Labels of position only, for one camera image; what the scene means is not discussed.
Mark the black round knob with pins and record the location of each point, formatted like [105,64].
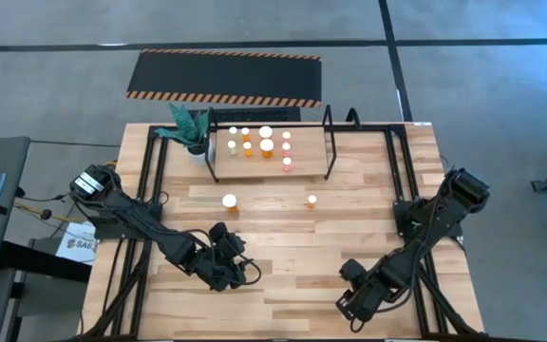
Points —
[45,214]

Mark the white plant pot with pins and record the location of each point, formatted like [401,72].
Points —
[201,154]

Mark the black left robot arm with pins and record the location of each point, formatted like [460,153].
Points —
[131,214]

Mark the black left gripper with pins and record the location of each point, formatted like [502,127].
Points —
[214,263]

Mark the black furniture panel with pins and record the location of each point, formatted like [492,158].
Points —
[41,261]

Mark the white printed paper sheet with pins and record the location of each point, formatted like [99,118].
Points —
[80,242]

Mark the black flat box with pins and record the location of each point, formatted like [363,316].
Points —
[264,114]

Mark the green snake plant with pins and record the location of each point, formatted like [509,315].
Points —
[185,126]

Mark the black hazard-striped floor mat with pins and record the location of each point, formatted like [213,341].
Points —
[221,76]

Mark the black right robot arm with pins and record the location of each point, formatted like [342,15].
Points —
[444,214]

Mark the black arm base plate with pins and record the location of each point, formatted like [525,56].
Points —
[107,232]
[406,211]

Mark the small pink medicine bottle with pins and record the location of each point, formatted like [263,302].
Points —
[286,146]
[287,161]
[286,135]

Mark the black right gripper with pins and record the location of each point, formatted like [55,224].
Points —
[373,287]

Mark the black curved bracket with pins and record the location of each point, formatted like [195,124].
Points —
[353,116]

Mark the small yellow-green medicine bottle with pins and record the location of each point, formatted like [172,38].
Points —
[232,144]
[232,130]

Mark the wooden shelf black metal frame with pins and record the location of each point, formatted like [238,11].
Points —
[307,164]

